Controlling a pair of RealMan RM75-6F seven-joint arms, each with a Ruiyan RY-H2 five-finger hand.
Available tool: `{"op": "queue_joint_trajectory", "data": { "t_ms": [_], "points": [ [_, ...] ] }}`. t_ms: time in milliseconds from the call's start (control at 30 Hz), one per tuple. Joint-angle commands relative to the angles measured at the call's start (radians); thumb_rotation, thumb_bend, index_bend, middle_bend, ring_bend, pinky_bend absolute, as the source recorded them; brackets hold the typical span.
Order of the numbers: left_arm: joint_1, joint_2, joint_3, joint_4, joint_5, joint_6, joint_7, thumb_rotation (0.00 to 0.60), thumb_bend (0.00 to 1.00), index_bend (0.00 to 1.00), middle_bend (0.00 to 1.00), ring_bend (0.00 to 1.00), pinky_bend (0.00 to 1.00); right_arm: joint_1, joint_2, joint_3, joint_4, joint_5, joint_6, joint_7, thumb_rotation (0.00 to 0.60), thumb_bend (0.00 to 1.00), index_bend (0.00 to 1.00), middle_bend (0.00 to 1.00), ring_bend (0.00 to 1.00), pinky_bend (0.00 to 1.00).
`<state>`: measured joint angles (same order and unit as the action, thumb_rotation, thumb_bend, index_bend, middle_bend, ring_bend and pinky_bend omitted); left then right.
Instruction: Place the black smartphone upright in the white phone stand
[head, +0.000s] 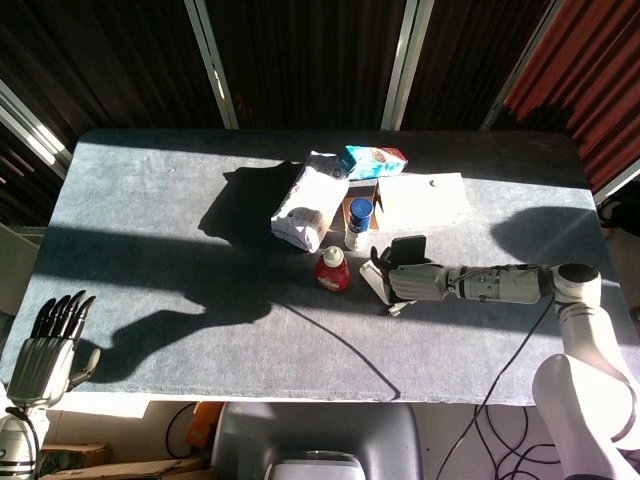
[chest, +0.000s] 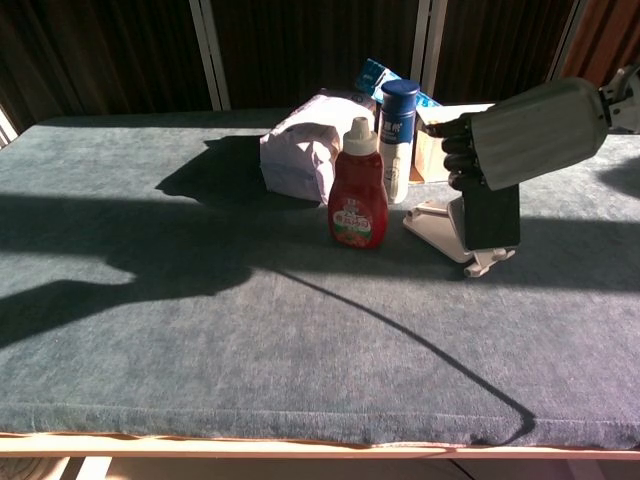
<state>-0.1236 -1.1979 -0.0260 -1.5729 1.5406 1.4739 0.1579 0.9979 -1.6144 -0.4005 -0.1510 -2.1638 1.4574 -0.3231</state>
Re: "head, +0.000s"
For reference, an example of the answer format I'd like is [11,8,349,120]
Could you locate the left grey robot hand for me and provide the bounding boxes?
[5,289,101,411]

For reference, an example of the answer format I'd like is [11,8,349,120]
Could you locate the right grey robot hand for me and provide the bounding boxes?
[369,245,451,304]

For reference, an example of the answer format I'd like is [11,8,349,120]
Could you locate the black smartphone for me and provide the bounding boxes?
[389,234,428,274]

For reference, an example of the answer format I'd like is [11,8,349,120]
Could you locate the white folding phone stand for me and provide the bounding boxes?
[359,259,419,318]

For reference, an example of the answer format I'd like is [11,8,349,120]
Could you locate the white cardboard box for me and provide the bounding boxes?
[341,172,474,234]

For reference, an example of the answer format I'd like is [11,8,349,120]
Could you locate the red ketchup squeeze bottle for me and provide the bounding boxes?
[314,246,351,292]

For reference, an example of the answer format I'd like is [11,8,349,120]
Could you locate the white bottle blue cap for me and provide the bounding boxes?
[343,197,375,252]

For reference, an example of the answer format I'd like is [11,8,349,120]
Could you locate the brown cardboard box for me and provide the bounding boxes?
[37,442,112,474]

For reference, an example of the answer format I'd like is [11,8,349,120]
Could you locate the teal carton box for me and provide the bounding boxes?
[337,144,409,182]

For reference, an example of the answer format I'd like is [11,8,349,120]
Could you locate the flat brown cardboard sheet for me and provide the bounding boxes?
[39,457,216,480]

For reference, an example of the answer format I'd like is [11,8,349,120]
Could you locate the white plastic package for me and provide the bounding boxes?
[270,150,351,254]

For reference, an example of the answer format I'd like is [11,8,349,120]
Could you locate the blue-grey table cloth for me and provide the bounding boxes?
[0,128,640,406]

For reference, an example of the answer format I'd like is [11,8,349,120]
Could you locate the orange device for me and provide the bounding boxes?
[185,401,225,449]

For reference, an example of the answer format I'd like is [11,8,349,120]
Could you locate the grey robot torso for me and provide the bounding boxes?
[209,401,425,480]

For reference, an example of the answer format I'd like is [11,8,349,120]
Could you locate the orange-red curtain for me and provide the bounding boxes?
[502,0,640,194]

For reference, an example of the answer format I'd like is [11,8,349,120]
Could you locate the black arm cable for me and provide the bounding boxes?
[435,293,559,480]

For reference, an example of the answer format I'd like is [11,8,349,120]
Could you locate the black looped cable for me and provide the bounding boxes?
[164,402,201,460]

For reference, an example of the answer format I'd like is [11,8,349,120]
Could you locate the black floor cable bundle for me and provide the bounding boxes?
[472,404,566,480]

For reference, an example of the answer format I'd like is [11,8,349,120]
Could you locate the white frame post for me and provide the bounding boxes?
[479,0,571,132]
[0,79,74,179]
[379,0,435,132]
[594,159,640,206]
[183,0,240,130]

